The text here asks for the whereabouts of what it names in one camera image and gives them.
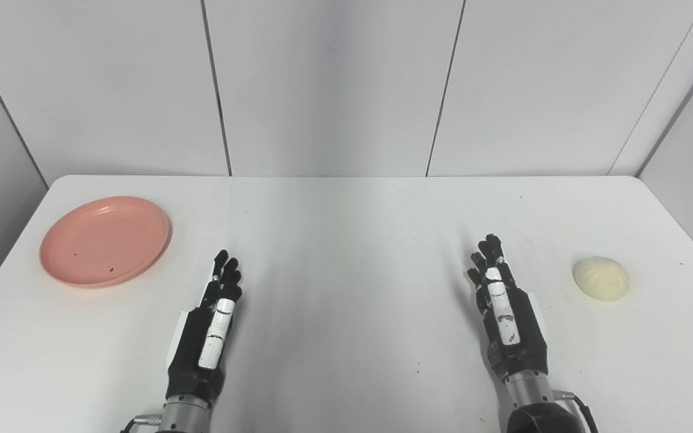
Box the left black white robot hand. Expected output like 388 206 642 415
166 250 244 404

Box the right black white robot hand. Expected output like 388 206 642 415
467 233 550 382

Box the cream steamed bun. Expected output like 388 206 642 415
572 256 630 302

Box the pink round plate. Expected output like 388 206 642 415
39 196 171 288

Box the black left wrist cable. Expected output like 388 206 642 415
120 414 162 433

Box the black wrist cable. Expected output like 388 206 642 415
553 390 599 433
120 414 162 433

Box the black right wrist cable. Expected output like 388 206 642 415
553 390 599 433

